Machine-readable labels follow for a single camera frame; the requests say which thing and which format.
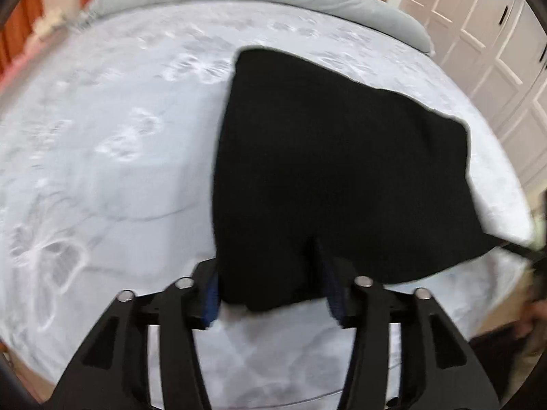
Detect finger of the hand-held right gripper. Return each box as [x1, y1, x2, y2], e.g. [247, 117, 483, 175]
[497, 240, 547, 264]

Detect wide orange curtain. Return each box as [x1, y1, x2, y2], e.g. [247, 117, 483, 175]
[0, 0, 46, 75]

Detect pink blanket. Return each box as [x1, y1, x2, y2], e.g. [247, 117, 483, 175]
[0, 45, 32, 86]

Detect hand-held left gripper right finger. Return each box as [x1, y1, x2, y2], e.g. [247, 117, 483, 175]
[315, 241, 502, 410]

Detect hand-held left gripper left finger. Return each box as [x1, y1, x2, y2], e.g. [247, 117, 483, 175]
[51, 260, 221, 410]

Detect bed with butterfly print sheet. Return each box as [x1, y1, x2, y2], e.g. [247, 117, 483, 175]
[0, 0, 537, 410]

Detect white wardrobe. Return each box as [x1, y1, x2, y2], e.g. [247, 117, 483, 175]
[399, 0, 547, 191]

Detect black pants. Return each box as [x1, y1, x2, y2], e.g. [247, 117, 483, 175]
[211, 46, 510, 313]

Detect white flower-shaped cushion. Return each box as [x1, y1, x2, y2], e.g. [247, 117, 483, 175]
[33, 5, 72, 38]

